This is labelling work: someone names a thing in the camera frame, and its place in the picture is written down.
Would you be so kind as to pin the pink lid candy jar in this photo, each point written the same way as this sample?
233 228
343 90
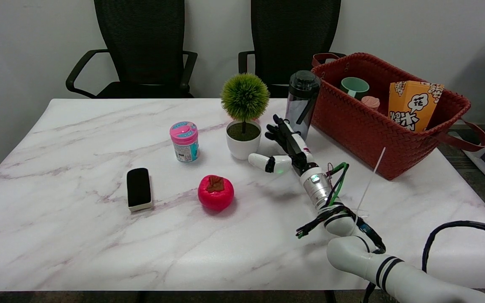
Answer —
185 145

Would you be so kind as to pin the orange popcorn box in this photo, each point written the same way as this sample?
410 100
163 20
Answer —
413 105

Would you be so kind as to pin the white zip tie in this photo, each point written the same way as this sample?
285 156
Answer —
371 181

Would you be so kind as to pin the green ball plant white pot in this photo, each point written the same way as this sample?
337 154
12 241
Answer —
243 145

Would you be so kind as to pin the clear bottle with black lid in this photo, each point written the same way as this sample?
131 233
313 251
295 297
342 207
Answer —
299 105

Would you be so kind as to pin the green mug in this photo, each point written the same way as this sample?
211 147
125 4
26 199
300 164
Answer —
354 87

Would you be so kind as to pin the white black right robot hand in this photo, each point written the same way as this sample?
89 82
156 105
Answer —
295 145

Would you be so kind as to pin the black whiteboard eraser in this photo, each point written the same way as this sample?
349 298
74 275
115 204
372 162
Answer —
138 187

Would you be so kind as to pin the black mesh office chair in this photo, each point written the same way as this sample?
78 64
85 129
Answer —
141 42
293 38

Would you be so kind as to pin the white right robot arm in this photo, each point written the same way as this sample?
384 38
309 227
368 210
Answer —
394 273

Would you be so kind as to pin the red persimmon toy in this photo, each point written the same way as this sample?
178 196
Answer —
215 198

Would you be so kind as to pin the red woven basket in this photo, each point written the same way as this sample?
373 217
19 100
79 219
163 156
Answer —
377 130

